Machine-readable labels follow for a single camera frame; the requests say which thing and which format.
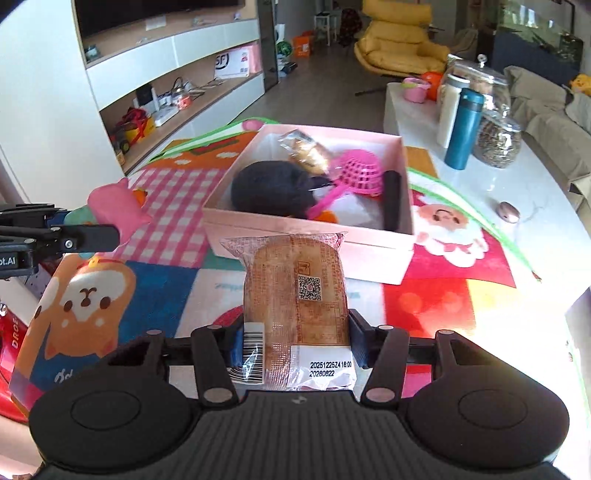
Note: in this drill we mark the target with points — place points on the pink toy strainer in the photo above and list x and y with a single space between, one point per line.
359 172

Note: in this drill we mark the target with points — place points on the teal and pink plush toy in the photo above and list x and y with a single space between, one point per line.
113 204

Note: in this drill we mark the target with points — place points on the white wall shelf unit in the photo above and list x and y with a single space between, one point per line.
161 50

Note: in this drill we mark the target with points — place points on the yellow plush toy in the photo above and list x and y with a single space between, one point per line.
581 84

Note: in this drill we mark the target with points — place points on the pink cardboard box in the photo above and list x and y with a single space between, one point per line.
368 251

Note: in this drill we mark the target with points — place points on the white SF parcel box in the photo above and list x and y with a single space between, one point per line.
235 63

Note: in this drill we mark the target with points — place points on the packaged bread with white label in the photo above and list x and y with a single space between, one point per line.
295 311

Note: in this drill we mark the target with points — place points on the packaged toast with barcode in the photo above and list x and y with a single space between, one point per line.
307 152

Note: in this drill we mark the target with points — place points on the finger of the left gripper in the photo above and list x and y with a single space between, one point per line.
60 239
31 214

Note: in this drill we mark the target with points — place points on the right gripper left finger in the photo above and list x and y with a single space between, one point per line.
214 349

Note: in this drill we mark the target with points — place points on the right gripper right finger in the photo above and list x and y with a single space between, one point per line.
384 351

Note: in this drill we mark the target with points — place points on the glass fish tank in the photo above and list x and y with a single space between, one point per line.
539 36

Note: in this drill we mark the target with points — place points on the black cylinder handle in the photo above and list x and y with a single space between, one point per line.
392 193

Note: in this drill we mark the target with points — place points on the black television screen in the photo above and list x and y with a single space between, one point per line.
94 16

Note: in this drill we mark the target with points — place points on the white router box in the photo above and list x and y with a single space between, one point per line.
164 114

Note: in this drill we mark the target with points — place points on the red and yellow toy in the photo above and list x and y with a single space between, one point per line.
133 127

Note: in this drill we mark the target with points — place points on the white thermos bottle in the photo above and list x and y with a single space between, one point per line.
448 100

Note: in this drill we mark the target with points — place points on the colourful cartoon play mat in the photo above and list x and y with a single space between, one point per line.
207 240

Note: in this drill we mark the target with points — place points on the pink plastic cup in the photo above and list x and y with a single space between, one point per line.
415 90

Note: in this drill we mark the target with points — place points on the small metallic round object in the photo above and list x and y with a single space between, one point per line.
508 212

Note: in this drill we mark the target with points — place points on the orange round toy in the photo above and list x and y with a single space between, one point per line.
434 80

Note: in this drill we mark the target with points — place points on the small glass jar of seeds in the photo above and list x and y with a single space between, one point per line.
498 140

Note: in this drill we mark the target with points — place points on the yellow lounge chair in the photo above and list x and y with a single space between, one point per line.
396 42

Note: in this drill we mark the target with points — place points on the large glass jar of nuts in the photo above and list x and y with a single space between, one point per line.
481 78

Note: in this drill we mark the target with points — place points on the beige sofa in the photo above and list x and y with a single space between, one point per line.
556 123

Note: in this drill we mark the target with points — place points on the teal thermos bottle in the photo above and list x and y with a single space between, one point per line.
466 125

